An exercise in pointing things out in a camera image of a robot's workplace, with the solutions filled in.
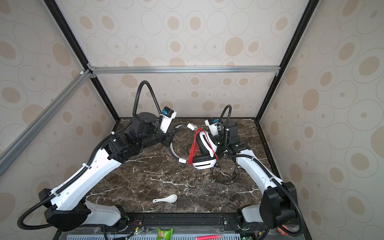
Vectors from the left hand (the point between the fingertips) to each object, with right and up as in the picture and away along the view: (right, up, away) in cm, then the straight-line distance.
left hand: (180, 129), depth 62 cm
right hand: (+9, -4, +17) cm, 19 cm away
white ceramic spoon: (-7, -37, +19) cm, 42 cm away
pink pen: (+12, -50, +7) cm, 52 cm away
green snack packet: (-8, -49, +6) cm, 50 cm away
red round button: (+47, -48, +7) cm, 67 cm away
